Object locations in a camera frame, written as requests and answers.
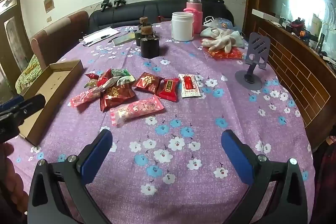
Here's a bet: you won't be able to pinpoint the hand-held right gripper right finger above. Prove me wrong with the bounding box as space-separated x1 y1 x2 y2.
221 130 307 224

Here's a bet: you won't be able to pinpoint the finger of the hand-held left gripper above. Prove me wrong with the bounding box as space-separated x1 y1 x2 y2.
8 94 46 119
0 96 25 111

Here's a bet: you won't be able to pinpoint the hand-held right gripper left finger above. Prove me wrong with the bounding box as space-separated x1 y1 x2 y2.
26 129 113 224

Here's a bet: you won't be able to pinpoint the brown cardboard box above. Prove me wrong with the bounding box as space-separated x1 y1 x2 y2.
20 59 84 146

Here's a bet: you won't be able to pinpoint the small pink snack packet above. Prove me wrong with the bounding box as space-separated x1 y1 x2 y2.
70 88 105 108

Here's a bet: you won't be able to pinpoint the large pink snack packet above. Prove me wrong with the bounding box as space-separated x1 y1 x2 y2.
109 96 164 127

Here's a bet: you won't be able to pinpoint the dark red gold-print snack packet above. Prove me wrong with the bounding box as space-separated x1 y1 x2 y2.
132 72 164 94
100 85 135 111

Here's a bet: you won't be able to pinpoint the red packet with black label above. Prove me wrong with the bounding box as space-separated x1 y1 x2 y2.
157 78 180 102

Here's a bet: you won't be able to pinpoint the person's left hand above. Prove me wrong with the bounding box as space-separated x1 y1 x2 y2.
0 143 28 214

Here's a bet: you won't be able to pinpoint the green patterned blanket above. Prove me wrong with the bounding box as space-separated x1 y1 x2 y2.
15 55 42 94

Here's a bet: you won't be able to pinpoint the wooden door with glass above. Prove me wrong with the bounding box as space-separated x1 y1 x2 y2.
0 0 34 94

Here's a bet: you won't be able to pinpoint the purple floral tablecloth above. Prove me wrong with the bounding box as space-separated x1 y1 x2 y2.
5 22 315 224

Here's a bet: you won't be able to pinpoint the brown armchair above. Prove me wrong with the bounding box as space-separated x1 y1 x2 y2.
31 11 89 62

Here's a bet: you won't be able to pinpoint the white and green snack packet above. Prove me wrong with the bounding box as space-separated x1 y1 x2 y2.
100 76 135 93

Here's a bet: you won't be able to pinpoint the white packet with red label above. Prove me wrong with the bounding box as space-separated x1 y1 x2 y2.
178 73 202 98

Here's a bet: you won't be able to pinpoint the green candy packet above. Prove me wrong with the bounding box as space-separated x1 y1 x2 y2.
110 68 132 78

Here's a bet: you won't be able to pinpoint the white paper sheets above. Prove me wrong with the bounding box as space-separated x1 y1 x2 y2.
83 27 120 46

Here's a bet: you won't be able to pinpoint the black pen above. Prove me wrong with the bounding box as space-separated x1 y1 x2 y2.
88 34 111 46

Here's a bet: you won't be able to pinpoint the red plastic bag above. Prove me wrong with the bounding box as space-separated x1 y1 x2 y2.
203 46 246 60

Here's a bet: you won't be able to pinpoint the notebook with dark cover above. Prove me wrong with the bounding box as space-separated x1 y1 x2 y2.
112 32 137 46

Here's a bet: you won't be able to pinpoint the white gloves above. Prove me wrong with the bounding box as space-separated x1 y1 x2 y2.
201 28 243 53

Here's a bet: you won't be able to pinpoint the black tin with cork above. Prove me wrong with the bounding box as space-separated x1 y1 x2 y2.
135 17 150 46
140 26 160 59

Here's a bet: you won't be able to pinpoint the blue patterned pouch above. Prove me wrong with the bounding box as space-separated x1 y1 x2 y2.
215 18 233 29

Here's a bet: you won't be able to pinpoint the black leather sofa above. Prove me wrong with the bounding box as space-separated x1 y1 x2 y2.
89 0 234 30

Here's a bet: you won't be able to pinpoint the white plastic jar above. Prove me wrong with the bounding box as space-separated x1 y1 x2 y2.
171 12 195 41

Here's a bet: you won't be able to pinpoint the bottle with pink sleeve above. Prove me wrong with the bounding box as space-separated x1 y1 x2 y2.
184 0 204 34

